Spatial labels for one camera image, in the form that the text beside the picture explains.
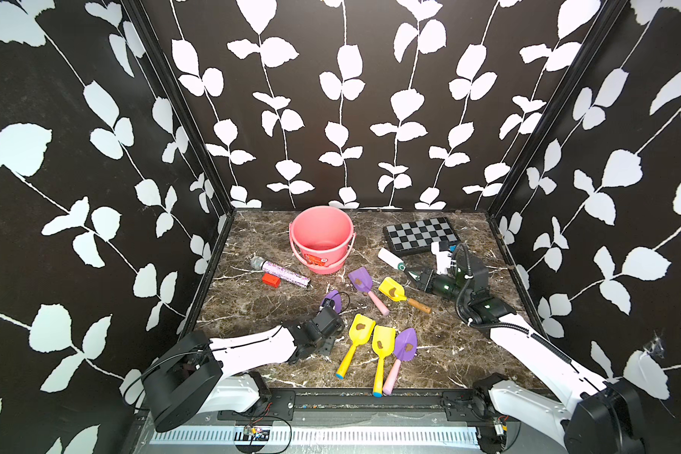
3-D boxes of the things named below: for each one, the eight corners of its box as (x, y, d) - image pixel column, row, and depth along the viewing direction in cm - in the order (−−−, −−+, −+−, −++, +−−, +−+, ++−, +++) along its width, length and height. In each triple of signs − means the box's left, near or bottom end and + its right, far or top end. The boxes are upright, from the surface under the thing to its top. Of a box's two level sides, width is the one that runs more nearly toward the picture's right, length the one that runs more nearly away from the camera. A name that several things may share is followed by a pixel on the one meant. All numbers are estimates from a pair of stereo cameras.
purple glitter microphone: (252, 269, 104) (249, 262, 100) (258, 262, 106) (255, 255, 102) (306, 291, 98) (305, 284, 95) (311, 283, 100) (310, 276, 97)
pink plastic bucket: (293, 278, 100) (285, 250, 87) (299, 234, 113) (294, 205, 100) (354, 278, 100) (355, 251, 87) (353, 235, 113) (354, 205, 100)
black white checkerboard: (393, 257, 108) (394, 252, 106) (381, 231, 117) (382, 225, 114) (457, 244, 113) (460, 238, 110) (442, 219, 121) (444, 214, 119)
